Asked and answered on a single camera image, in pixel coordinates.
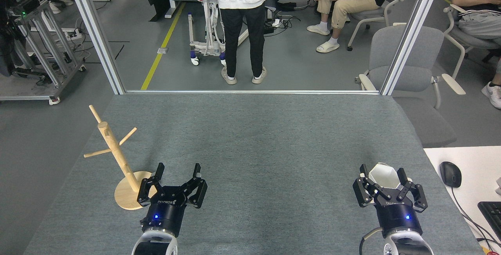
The silver frame rail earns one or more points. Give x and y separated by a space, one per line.
250 92

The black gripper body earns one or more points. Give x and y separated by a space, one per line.
164 212
397 218

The white power strip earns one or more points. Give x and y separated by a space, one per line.
277 23
72 35

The black power strip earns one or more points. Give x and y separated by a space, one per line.
268 29

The empty grey office chair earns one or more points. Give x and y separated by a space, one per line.
407 51

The metal floor plate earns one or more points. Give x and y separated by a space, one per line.
163 50

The seated person with phone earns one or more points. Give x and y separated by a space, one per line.
481 24

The grey white-framed office chair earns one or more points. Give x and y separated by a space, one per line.
368 15
475 43

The seated person with controller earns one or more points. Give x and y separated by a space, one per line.
352 2

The metal equipment cart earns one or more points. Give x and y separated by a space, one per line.
43 32

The black keyboard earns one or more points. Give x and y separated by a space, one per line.
492 216

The wooden cup rack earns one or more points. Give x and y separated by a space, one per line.
117 153

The black computer mouse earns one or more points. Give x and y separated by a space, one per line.
450 173

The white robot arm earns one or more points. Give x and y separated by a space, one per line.
154 245
407 245

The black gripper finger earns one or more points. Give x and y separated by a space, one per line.
197 192
146 192
364 192
418 196

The silver frame post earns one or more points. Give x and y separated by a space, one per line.
411 32
94 32

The white faceted cup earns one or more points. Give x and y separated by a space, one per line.
385 176

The white stand on wheels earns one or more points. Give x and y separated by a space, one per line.
199 45

